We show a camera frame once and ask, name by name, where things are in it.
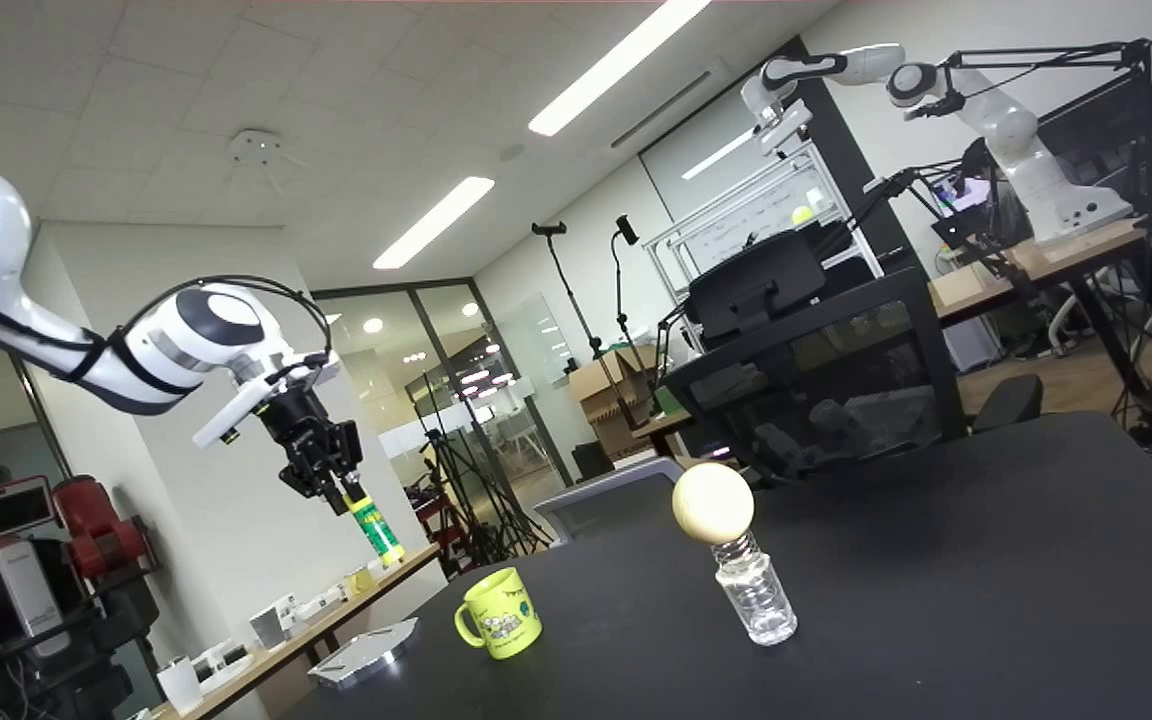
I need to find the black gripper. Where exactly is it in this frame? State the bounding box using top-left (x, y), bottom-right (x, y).
top-left (257, 385), bottom-right (376, 521)

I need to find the green mug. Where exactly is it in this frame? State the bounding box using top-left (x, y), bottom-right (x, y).
top-left (451, 566), bottom-right (547, 664)

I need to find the long wooden bench table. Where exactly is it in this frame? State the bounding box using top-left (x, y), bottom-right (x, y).
top-left (131, 541), bottom-right (450, 720)

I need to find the white paper tray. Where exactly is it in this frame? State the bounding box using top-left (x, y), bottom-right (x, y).
top-left (303, 616), bottom-right (419, 693)

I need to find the cardboard box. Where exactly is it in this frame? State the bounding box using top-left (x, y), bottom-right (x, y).
top-left (565, 348), bottom-right (662, 464)

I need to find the long ceiling light panel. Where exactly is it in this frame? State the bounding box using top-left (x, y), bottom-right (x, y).
top-left (367, 174), bottom-right (500, 275)
top-left (524, 0), bottom-right (715, 141)

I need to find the red humanoid robot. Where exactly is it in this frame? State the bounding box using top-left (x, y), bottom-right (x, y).
top-left (0, 472), bottom-right (166, 720)

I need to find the cream white ball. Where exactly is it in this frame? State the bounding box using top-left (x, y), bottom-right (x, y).
top-left (668, 461), bottom-right (762, 548)

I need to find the clear plastic bottle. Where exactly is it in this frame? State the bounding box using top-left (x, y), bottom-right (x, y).
top-left (714, 534), bottom-right (805, 653)

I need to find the wooden table with black legs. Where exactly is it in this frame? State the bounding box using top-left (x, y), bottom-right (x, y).
top-left (929, 216), bottom-right (1152, 437)

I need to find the black computer monitor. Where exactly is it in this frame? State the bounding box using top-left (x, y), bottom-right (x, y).
top-left (1038, 67), bottom-right (1152, 185)

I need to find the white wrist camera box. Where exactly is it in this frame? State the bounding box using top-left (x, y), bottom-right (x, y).
top-left (190, 375), bottom-right (275, 452)

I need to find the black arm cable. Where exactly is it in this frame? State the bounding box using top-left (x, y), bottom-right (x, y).
top-left (107, 274), bottom-right (340, 394)

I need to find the black camera tripod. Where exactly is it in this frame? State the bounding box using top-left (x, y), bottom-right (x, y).
top-left (527, 216), bottom-right (608, 370)
top-left (604, 214), bottom-right (665, 380)

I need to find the black wire mesh cart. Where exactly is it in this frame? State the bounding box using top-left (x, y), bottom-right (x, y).
top-left (654, 228), bottom-right (967, 487)

